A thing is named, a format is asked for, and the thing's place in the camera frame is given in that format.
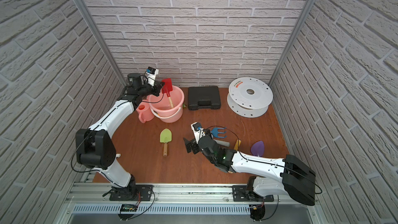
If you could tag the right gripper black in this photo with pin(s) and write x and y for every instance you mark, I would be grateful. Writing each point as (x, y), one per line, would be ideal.
(193, 145)

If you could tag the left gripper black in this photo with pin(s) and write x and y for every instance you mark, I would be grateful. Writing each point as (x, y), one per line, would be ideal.
(157, 88)

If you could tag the blue rake yellow handle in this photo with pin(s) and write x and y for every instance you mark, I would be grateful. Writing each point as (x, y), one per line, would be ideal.
(219, 132)

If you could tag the red shovel wooden handle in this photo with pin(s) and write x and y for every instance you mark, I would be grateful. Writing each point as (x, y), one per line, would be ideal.
(167, 89)

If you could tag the pink plastic bucket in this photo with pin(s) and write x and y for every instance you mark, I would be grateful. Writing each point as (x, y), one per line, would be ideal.
(166, 110)

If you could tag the pink watering can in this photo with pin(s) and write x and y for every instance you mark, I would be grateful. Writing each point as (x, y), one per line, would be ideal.
(144, 112)

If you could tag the green trowel wooden handle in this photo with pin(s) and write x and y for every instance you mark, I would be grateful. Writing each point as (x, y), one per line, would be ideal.
(165, 138)

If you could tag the light blue trowel white handle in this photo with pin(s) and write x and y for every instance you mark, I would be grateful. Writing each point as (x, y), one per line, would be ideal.
(223, 143)

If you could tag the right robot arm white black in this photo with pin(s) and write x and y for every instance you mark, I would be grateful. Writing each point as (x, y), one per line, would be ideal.
(283, 176)

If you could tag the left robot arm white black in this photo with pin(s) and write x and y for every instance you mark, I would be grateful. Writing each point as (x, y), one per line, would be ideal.
(94, 147)

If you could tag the yellow plastic scoop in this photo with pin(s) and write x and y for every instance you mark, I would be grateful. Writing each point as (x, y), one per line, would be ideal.
(237, 144)

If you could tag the black plastic tool case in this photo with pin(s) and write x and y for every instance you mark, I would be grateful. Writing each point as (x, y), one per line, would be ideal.
(207, 97)

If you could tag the white empty filament spool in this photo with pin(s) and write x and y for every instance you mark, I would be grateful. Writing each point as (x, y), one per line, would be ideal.
(249, 97)

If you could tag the right controller board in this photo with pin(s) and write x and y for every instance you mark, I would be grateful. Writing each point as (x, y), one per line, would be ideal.
(257, 212)

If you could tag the controller board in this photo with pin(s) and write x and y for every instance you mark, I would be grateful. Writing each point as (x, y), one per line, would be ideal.
(257, 212)
(128, 208)

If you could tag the left controller board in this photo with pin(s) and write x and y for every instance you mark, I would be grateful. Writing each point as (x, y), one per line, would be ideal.
(128, 208)

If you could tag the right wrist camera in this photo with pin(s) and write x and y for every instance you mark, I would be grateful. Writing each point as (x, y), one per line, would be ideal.
(198, 131)

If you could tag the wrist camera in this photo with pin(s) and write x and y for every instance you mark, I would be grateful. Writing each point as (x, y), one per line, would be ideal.
(198, 131)
(151, 74)

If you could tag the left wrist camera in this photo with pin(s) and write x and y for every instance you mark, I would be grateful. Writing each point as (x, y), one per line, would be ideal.
(151, 74)

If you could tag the purple trowel pink handle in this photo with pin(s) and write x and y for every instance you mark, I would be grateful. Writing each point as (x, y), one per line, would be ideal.
(257, 149)

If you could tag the aluminium front rail frame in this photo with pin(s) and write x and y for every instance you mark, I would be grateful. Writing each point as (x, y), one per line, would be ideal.
(174, 199)

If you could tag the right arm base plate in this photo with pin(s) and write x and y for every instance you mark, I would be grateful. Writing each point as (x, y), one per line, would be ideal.
(240, 193)

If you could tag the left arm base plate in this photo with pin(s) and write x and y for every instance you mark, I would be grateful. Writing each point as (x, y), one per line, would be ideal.
(144, 192)

